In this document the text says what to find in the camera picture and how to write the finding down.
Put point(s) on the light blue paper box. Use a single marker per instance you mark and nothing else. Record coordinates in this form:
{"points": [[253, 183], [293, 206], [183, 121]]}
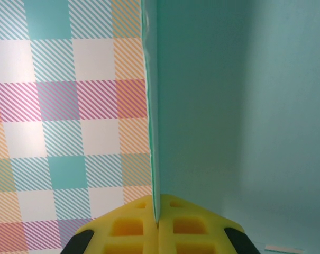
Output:
{"points": [[228, 105]]}

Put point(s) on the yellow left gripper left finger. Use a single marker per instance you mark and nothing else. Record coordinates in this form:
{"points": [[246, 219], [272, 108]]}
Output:
{"points": [[128, 230]]}

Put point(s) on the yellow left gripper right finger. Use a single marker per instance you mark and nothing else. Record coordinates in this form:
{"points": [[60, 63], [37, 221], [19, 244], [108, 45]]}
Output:
{"points": [[188, 230]]}

